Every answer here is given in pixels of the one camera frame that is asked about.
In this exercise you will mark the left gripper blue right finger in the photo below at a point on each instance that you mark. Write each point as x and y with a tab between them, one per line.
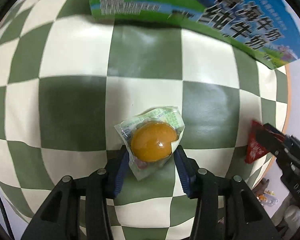
187	171

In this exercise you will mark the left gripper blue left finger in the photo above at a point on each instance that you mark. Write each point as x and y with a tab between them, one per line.
118	169

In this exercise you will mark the small red triangular packet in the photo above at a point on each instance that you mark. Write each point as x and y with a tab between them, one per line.
256	147

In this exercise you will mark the packaged braised egg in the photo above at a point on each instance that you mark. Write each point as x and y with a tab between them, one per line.
151	138

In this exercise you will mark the green white checkered mat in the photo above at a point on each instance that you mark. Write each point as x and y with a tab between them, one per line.
67	81

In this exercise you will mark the open cardboard milk box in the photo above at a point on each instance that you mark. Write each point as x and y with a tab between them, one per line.
264	29

